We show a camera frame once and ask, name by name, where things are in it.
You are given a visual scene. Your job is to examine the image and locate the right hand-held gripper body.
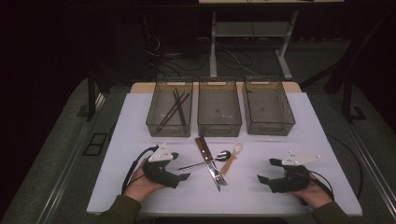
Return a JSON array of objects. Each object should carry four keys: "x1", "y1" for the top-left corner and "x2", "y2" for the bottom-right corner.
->
[{"x1": 268, "y1": 150, "x2": 322, "y2": 194}]

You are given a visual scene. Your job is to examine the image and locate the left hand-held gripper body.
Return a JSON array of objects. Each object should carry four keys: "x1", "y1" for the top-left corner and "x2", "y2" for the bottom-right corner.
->
[{"x1": 142, "y1": 142, "x2": 182, "y2": 189}]

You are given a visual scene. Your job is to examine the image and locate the black-handled metal spoon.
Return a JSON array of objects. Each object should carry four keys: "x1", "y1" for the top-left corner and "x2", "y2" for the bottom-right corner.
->
[{"x1": 178, "y1": 150, "x2": 233, "y2": 173}]

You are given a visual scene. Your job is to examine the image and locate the smoky clear plastic bin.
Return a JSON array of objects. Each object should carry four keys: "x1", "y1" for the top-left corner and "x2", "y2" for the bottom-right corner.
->
[
  {"x1": 242, "y1": 76, "x2": 296, "y2": 137},
  {"x1": 196, "y1": 77, "x2": 243, "y2": 138},
  {"x1": 145, "y1": 77, "x2": 194, "y2": 138}
]

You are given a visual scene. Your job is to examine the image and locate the wooden-handled clear spoon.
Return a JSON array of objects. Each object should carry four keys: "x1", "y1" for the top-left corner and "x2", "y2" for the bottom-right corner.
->
[{"x1": 219, "y1": 143, "x2": 245, "y2": 176}]

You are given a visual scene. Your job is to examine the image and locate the person's left hand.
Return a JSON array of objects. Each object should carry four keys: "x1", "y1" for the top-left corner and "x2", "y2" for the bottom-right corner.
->
[{"x1": 123, "y1": 160, "x2": 167, "y2": 203}]

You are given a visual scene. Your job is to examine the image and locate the person's right hand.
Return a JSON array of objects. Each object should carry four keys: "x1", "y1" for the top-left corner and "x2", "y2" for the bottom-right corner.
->
[{"x1": 290, "y1": 173, "x2": 334, "y2": 210}]

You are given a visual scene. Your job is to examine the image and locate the black metal stand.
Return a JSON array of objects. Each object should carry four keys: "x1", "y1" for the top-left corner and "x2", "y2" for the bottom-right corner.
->
[
  {"x1": 341, "y1": 78, "x2": 368, "y2": 124},
  {"x1": 77, "y1": 63, "x2": 106, "y2": 122}
]

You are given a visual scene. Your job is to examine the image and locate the wooden-handled table knife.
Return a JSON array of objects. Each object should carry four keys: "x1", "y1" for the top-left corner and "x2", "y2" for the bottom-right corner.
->
[{"x1": 194, "y1": 136, "x2": 222, "y2": 192}]

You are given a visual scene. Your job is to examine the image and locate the right hand-held gripper cable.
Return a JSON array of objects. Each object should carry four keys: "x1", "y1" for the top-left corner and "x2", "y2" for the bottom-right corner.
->
[{"x1": 308, "y1": 169, "x2": 335, "y2": 202}]

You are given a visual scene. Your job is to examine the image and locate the thin black cable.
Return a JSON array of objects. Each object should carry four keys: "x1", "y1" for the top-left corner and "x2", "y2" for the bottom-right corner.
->
[{"x1": 324, "y1": 133, "x2": 364, "y2": 201}]

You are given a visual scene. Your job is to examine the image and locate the aluminium rail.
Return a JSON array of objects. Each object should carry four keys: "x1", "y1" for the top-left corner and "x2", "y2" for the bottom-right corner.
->
[
  {"x1": 344, "y1": 120, "x2": 396, "y2": 220},
  {"x1": 36, "y1": 92, "x2": 106, "y2": 224}
]

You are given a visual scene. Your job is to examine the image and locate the black floor cables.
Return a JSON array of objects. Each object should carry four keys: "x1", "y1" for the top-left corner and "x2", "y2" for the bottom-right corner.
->
[{"x1": 146, "y1": 34, "x2": 260, "y2": 79}]

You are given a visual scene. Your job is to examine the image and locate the white metal desk frame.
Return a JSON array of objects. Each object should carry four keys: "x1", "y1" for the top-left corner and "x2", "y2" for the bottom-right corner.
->
[{"x1": 209, "y1": 10, "x2": 294, "y2": 80}]

